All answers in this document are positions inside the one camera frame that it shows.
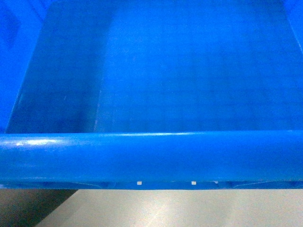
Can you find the large blue plastic crate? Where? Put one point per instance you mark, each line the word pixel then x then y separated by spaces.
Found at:
pixel 151 94

